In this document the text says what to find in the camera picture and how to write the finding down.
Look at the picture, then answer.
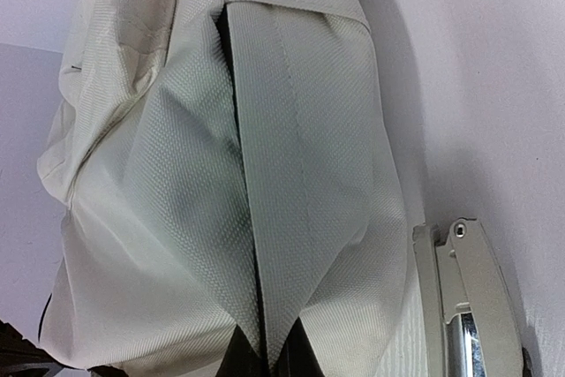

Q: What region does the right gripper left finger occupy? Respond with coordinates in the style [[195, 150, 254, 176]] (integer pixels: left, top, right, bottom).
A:
[[218, 326, 269, 377]]

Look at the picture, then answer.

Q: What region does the cream canvas backpack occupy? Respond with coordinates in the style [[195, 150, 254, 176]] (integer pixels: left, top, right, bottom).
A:
[[37, 0, 407, 376]]

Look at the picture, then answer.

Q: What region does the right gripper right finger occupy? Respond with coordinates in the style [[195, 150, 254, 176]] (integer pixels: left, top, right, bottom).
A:
[[271, 319, 324, 377]]

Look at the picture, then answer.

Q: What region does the silver black stapler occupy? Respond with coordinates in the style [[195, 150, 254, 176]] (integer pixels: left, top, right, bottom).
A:
[[412, 218, 532, 377]]

